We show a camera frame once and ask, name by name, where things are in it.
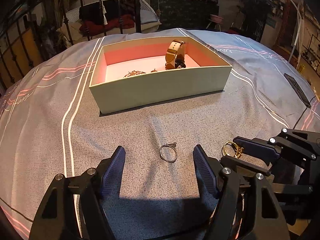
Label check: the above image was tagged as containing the gold ring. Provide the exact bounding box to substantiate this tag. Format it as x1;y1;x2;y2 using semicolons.
222;140;245;158

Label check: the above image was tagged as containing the silver ring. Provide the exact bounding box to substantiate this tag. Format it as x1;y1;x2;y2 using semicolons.
159;142;179;164

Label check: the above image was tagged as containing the tan leather strap watch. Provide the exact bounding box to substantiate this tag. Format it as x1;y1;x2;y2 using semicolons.
165;40;186;70

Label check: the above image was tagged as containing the gold hoop bangle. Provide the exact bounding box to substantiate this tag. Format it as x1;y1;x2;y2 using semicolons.
124;70;145;77

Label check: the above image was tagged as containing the black smartphone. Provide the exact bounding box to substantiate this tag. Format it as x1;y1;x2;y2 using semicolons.
284;73;311;108

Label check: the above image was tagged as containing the blue plaid bedsheet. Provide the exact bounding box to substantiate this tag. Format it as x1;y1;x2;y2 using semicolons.
1;29;319;239

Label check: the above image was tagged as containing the mint box with pink interior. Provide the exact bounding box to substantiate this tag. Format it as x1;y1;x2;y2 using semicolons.
89;36;232;115

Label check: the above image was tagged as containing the green potted plant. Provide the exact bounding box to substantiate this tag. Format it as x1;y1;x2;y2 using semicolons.
241;0;272;42

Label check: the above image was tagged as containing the pink stool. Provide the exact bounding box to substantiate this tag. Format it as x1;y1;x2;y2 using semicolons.
206;14;224;31

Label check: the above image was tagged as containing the white gooseneck lamp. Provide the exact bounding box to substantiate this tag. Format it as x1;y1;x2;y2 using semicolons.
272;0;303;68

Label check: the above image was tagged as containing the dark floral cabinet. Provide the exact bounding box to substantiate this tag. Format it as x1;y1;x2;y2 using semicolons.
150;0;219;30

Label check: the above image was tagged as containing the black cable on bed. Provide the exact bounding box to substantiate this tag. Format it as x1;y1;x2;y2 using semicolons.
0;102;317;223

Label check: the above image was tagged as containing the black iron bed frame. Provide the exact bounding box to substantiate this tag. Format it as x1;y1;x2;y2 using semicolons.
0;0;142;91

